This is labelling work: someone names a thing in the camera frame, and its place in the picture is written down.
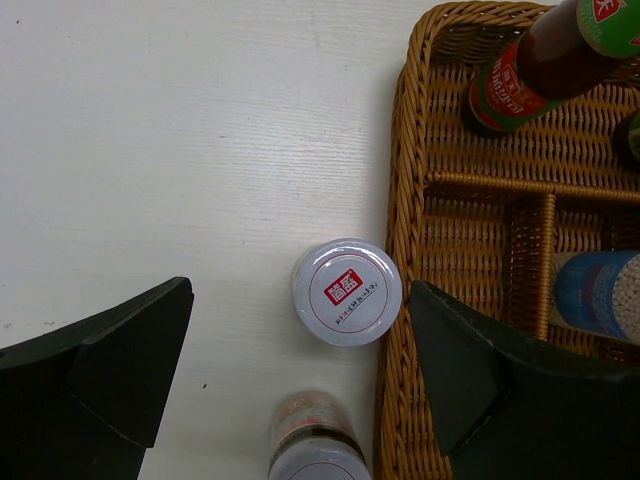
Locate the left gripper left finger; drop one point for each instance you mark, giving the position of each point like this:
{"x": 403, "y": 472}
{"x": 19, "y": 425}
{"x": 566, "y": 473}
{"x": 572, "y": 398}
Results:
{"x": 86, "y": 401}

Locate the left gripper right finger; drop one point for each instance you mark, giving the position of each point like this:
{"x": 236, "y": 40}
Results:
{"x": 506, "y": 405}

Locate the white silver-lid canister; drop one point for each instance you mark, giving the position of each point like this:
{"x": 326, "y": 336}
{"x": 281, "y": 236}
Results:
{"x": 597, "y": 292}

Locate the dark glass jar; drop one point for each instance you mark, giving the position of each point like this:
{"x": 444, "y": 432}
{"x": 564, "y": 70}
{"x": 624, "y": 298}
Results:
{"x": 347, "y": 292}
{"x": 312, "y": 438}

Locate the tall chili sauce bottle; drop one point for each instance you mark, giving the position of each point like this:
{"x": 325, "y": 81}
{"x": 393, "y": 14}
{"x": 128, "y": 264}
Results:
{"x": 565, "y": 53}
{"x": 626, "y": 142}

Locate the brown wicker divided basket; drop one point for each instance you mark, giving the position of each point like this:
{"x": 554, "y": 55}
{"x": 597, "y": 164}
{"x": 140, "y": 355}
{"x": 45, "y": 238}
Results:
{"x": 483, "y": 218}

